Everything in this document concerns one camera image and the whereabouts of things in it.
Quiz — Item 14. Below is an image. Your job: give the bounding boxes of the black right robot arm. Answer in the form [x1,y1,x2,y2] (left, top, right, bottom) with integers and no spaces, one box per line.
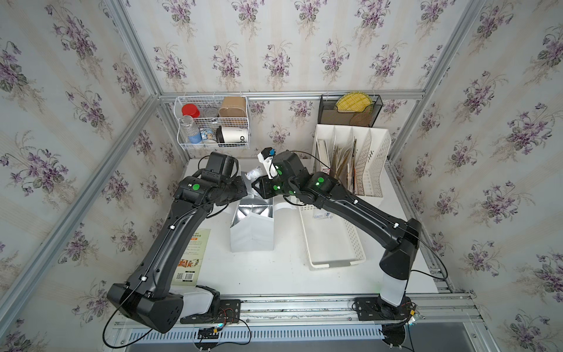
[252,148,422,307]

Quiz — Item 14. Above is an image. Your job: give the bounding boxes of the green illustrated children's book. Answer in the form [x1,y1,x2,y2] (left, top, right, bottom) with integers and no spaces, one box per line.
[172,228,211,286]

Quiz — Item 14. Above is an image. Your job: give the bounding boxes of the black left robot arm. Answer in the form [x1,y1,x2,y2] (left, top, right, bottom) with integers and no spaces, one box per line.
[107,153,247,333]

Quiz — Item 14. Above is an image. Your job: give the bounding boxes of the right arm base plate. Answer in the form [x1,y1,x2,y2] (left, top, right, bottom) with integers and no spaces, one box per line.
[352,296,416,321]

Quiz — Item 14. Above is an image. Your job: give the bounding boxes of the white perforated plastic basket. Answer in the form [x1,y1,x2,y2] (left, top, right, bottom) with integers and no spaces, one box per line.
[299,205,366,271]

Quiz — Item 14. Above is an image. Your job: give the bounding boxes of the brown cardboard box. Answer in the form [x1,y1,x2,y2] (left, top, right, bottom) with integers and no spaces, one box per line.
[218,96,247,117]

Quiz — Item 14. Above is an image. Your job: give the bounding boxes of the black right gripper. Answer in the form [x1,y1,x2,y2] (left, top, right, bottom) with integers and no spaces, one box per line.
[248,172,299,199]

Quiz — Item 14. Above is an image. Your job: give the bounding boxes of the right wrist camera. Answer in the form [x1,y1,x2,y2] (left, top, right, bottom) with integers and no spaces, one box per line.
[257,147,277,179]

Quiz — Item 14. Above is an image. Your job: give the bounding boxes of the white plastic file organizer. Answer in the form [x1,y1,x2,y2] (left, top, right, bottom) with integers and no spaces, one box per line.
[312,125,391,198]

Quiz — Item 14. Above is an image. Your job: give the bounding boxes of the red lidded jar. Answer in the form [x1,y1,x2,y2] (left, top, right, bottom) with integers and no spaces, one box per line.
[181,104,201,118]

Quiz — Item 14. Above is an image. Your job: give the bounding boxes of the purple white spine book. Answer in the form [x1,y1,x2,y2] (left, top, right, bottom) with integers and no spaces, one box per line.
[316,139,330,174]

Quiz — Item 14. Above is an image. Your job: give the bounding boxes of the white wire wall basket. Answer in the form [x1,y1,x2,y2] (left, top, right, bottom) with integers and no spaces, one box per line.
[173,94,251,150]

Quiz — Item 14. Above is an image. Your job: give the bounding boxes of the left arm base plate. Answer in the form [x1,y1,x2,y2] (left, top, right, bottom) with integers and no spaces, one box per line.
[180,299,242,324]

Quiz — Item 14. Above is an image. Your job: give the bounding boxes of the clear plastic water bottle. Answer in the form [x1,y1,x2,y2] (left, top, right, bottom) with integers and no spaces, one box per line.
[179,115,202,145]

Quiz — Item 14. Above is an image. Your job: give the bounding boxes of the white black paper cup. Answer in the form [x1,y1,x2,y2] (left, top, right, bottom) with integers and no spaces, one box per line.
[216,126,249,145]

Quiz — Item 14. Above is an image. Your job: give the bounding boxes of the black mesh wall holder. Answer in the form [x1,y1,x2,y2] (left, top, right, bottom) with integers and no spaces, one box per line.
[318,92,383,128]

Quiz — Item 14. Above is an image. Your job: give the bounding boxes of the yellow brown magazines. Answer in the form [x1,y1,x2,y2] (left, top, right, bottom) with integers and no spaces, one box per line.
[328,137,357,193]

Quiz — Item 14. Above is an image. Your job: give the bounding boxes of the ice pack with blue print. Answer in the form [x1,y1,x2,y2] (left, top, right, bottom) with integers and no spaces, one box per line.
[245,167,265,183]

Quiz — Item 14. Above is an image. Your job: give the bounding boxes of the white insulated delivery bag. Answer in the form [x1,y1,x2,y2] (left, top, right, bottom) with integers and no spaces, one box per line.
[230,172,274,252]

